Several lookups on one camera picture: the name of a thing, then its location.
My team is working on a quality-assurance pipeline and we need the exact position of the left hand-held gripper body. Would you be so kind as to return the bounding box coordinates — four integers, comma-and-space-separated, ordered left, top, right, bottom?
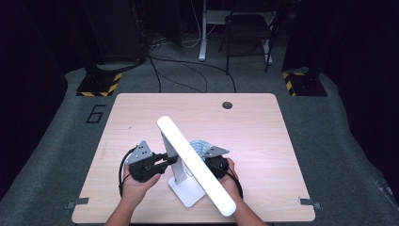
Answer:
124, 140, 165, 184

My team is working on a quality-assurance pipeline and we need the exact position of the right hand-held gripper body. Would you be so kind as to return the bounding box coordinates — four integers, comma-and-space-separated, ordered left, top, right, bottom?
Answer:
203, 145, 231, 181

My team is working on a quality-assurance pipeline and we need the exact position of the white desk lamp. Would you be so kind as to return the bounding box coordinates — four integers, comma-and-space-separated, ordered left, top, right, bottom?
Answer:
156, 115, 237, 218

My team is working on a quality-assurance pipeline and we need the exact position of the light blue cloth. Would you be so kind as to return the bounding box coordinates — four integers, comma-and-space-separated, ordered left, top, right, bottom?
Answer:
188, 139, 215, 158

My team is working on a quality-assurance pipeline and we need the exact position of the person's left hand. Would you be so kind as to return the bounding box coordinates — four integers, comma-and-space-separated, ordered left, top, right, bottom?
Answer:
120, 165, 162, 204

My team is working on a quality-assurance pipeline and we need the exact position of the person's right hand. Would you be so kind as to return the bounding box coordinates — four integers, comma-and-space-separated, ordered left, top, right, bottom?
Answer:
218, 157, 245, 205

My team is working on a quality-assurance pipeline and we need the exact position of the black yellow striped stand base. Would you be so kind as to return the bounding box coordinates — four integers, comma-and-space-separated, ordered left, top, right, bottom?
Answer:
75, 64, 122, 98
281, 70, 328, 97

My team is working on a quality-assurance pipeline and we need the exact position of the dark cabinet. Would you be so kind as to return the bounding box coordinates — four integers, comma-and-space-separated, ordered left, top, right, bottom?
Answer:
84, 0, 149, 64

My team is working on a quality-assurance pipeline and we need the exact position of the black chair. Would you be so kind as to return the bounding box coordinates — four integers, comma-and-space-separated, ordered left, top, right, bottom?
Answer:
218, 12, 280, 75

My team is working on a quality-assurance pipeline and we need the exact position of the left hand-held gripper black cable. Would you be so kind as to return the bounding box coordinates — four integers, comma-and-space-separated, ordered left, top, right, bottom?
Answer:
118, 145, 139, 199

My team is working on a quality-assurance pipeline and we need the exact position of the hand-held gripper black cable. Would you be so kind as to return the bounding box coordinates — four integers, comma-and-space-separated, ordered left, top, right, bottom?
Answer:
224, 166, 245, 201
118, 145, 139, 199

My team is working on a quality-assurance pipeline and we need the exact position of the right hand-held gripper black cable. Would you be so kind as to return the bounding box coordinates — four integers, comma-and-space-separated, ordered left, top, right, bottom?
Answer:
224, 166, 245, 201

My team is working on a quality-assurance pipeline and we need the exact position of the grey table bracket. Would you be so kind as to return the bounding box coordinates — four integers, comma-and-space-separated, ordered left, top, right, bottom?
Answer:
65, 197, 90, 210
297, 196, 323, 210

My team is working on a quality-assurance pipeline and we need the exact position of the black floor cable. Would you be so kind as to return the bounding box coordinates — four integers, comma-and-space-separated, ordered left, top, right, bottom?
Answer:
148, 56, 163, 94
149, 56, 237, 94

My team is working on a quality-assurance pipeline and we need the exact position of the white desk frame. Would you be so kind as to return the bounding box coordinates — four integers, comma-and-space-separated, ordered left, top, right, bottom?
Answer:
198, 0, 277, 65

